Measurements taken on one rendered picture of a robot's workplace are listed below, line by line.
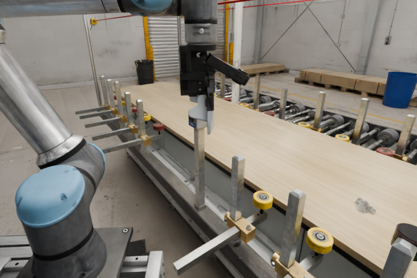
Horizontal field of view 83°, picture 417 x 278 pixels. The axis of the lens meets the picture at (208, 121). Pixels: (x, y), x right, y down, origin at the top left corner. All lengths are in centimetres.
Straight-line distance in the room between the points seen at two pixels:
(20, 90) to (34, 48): 734
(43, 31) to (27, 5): 749
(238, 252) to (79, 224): 70
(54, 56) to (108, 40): 151
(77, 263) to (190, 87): 45
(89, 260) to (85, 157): 23
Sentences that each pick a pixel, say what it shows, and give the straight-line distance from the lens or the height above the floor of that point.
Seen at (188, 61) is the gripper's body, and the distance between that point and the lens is 57.
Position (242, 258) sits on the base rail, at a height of 70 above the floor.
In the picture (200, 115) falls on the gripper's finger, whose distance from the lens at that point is 55.
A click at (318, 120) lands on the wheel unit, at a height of 93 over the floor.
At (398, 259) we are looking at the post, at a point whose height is 110.
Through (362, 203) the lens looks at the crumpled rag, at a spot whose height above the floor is 91.
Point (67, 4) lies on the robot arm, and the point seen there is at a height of 158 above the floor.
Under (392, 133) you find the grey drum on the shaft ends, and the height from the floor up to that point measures 85.
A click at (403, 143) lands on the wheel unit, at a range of 175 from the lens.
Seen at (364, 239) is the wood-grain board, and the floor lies 90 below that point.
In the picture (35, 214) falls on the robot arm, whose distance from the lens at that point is 55.
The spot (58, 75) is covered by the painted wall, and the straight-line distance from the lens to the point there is 804.
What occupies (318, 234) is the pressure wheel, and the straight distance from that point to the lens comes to 96.
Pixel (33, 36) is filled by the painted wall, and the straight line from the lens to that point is 796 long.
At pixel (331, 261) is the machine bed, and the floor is 75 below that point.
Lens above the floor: 155
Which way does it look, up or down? 21 degrees down
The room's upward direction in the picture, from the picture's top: straight up
